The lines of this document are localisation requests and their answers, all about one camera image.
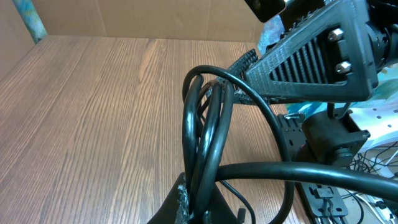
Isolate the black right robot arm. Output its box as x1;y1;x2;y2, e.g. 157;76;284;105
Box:
229;1;397;166

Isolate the colourful painted backdrop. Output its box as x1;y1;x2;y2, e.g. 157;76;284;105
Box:
12;0;47;44

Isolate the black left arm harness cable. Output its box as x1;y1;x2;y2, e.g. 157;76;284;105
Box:
214;161;398;203

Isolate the white perforated panel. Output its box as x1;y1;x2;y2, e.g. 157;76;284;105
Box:
349;104;397;152

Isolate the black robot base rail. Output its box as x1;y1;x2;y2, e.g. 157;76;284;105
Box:
277;114;348;223

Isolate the thin black USB cable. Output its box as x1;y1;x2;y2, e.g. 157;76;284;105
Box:
219;180;257;224

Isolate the thick black USB cable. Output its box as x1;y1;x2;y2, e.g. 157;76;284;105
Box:
182;64;296;224

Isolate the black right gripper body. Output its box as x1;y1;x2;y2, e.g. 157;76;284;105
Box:
367;0;397;72

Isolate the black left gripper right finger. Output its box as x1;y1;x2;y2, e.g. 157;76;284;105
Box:
201;184;239;224

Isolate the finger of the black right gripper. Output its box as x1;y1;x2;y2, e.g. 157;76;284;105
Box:
227;49;284;105
246;1;377;103

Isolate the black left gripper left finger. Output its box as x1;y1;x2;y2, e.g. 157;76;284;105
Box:
147;172;190;224

